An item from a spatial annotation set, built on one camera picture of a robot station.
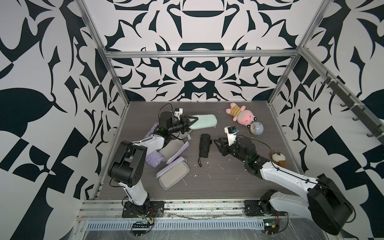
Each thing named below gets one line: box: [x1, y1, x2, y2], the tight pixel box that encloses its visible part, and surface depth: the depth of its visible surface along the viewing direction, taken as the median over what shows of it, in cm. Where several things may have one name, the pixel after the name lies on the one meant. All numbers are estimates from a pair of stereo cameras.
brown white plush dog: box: [269, 149, 287, 168], surface depth 91 cm
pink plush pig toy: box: [225, 102, 258, 128], surface depth 107 cm
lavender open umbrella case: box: [156, 156, 190, 190], surface depth 84 cm
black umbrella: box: [198, 133, 212, 168], surface depth 96 cm
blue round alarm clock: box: [250, 121, 265, 136], surface depth 98 cm
